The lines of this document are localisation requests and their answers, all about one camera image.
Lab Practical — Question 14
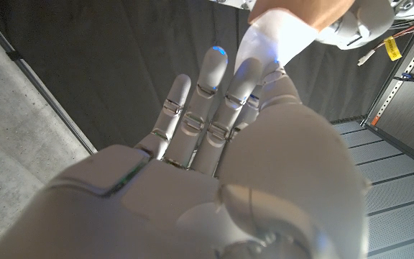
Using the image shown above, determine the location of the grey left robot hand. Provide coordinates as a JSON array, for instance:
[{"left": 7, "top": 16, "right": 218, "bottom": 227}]
[{"left": 208, "top": 0, "right": 414, "bottom": 51}]

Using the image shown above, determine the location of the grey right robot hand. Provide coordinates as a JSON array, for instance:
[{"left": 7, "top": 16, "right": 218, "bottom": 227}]
[{"left": 0, "top": 45, "right": 369, "bottom": 259}]

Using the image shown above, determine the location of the tan adhesive bandage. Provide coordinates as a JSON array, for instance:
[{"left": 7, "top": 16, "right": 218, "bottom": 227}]
[{"left": 247, "top": 0, "right": 357, "bottom": 32}]

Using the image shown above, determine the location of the black curtain backdrop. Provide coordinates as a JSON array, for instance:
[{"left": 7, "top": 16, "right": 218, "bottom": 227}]
[{"left": 0, "top": 0, "right": 414, "bottom": 152}]

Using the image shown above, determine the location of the yellow cable tag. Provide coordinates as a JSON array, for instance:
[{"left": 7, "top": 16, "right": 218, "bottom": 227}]
[{"left": 384, "top": 35, "right": 403, "bottom": 61}]

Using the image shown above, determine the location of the perforated metal rail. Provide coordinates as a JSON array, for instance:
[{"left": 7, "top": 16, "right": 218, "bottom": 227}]
[{"left": 364, "top": 30, "right": 414, "bottom": 127}]

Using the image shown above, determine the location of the black curtain frame pole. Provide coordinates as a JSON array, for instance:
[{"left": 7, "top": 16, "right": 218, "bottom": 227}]
[{"left": 0, "top": 1, "right": 98, "bottom": 155}]

